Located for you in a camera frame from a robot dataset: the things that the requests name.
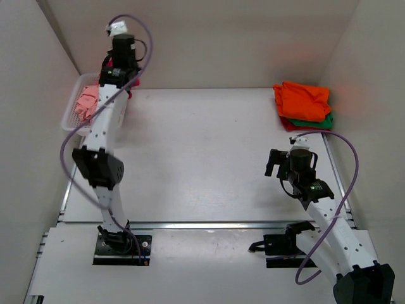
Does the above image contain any white plastic basket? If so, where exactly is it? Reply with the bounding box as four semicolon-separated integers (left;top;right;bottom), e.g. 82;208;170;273
60;72;129;137

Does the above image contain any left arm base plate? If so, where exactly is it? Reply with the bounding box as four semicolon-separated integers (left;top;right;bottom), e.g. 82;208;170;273
92;234;153;267

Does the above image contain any magenta t shirt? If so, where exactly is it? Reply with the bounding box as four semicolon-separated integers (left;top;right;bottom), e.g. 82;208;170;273
100;56;141;99

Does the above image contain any green folded t shirt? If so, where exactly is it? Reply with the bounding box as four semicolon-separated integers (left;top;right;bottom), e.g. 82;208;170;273
287;112;333;130

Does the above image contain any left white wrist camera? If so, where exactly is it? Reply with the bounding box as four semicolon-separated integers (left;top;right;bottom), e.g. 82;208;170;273
106;21;128;37

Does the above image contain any red folded t shirt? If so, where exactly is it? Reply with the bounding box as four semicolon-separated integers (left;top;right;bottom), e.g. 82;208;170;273
280;117;326;131

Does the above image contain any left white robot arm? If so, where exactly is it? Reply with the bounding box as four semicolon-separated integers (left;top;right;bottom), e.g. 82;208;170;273
72;34;140;255

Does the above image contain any aluminium table rail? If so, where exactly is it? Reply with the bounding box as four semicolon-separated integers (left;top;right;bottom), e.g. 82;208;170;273
56;221;358;231

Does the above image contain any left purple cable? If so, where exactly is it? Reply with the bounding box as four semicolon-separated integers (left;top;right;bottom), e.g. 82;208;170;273
59;14;153;265

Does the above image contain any orange folded t shirt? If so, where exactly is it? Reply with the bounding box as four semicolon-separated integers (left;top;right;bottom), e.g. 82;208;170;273
273;81;332;123

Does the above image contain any pink t shirt in basket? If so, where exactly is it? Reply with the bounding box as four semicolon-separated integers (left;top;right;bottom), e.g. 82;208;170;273
75;85;99;122

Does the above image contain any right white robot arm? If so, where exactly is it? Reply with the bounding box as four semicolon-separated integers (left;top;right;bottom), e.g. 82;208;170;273
265;149;395;303

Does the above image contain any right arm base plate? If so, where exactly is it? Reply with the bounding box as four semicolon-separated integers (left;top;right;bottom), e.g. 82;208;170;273
248;221;315;269

